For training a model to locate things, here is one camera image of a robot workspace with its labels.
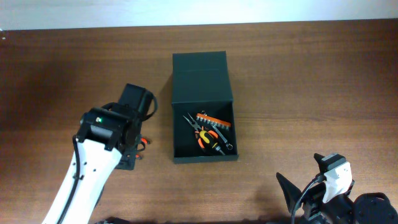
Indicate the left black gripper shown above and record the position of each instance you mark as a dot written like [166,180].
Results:
[129,162]

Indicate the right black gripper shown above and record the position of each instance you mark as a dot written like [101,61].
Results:
[313,199]

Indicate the small red cutting pliers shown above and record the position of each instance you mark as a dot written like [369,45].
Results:
[143,143]

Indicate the orange black needle-nose pliers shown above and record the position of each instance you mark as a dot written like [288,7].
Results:
[195,125]

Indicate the orange socket bit rail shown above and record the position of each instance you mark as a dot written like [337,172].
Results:
[204,118]

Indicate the yellow black screwdriver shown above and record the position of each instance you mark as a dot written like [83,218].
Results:
[209,143]

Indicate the silver combination wrench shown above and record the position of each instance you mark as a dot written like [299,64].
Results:
[228,145]

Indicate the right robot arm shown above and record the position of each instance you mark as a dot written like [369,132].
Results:
[367,208]

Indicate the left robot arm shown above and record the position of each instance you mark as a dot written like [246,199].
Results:
[109,138]

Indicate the dark green open box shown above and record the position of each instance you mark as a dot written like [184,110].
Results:
[200,82]

